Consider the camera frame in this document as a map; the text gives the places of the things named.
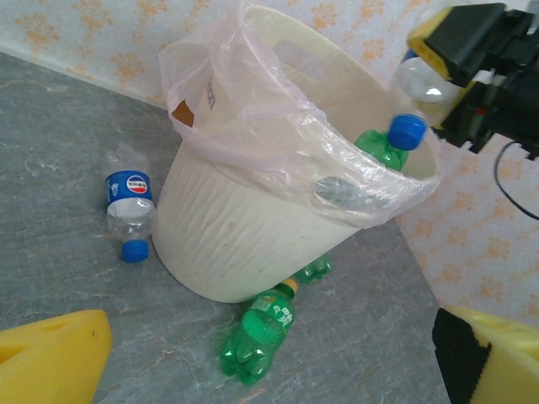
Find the finger of the yellow sponge right gripper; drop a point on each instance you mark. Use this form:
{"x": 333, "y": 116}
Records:
{"x": 476, "y": 122}
{"x": 467, "y": 38}

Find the yellow sponge left gripper left finger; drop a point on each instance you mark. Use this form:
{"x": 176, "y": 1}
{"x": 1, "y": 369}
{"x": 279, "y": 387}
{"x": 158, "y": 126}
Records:
{"x": 50, "y": 362}

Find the yellow sponge left gripper right finger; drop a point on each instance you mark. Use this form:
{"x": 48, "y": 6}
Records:
{"x": 505, "y": 366}

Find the Pepsi bottle blue cap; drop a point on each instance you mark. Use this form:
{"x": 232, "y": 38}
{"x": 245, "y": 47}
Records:
{"x": 126, "y": 185}
{"x": 414, "y": 84}

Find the green bottle orange cap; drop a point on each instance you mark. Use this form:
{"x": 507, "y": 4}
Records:
{"x": 375, "y": 145}

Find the cream plastic waste bin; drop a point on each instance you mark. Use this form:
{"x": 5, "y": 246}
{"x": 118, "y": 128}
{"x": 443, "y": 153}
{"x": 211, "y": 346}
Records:
{"x": 236, "y": 235}

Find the green bottle yellow cap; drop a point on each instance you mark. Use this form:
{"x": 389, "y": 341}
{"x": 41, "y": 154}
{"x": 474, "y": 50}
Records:
{"x": 313, "y": 269}
{"x": 261, "y": 332}

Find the translucent plastic bag liner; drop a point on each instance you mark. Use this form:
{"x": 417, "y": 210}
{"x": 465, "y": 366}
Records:
{"x": 261, "y": 139}

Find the brown paper sticker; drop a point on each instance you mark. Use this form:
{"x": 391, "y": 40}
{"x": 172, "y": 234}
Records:
{"x": 183, "y": 114}

